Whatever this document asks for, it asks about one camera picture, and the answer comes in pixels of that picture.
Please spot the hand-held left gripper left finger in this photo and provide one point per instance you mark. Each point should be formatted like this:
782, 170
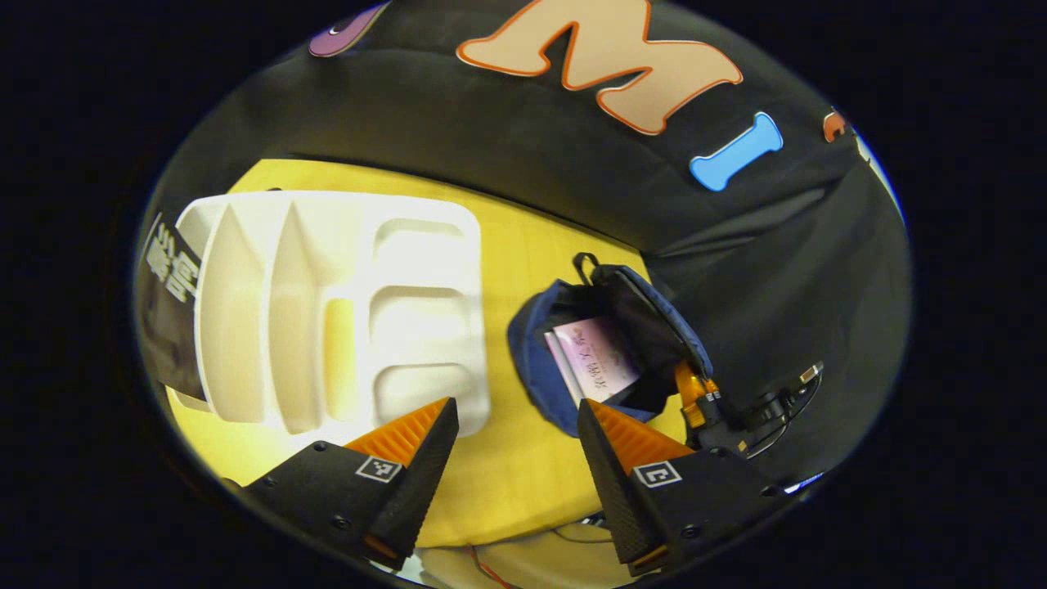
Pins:
413, 483

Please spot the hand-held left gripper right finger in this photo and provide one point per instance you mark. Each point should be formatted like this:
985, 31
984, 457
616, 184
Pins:
613, 491

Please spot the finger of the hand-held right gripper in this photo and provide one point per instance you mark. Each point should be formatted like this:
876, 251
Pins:
691, 397

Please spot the pink cover book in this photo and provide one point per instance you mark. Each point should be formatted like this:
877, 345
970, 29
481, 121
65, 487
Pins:
597, 360

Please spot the blue schoolbag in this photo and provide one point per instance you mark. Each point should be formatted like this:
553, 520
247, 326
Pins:
532, 360

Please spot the white plastic bookshelf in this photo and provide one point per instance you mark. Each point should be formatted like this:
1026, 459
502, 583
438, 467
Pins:
327, 270

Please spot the dark face cover book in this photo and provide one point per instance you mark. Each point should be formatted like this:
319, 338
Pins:
168, 327

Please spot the black backdrop cloth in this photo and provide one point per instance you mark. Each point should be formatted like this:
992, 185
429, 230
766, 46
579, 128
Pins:
507, 164

